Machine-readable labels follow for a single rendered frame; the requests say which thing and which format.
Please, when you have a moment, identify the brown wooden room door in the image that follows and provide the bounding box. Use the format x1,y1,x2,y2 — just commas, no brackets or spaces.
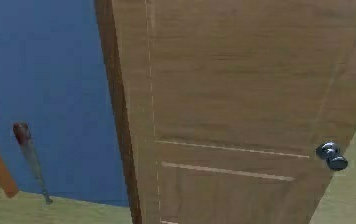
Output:
93,0,356,224

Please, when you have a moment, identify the grey bat with red end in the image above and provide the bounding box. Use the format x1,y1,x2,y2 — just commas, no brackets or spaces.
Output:
12,121,54,206

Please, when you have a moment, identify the dark metal door knob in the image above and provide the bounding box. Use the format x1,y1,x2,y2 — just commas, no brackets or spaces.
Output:
315,141,349,172

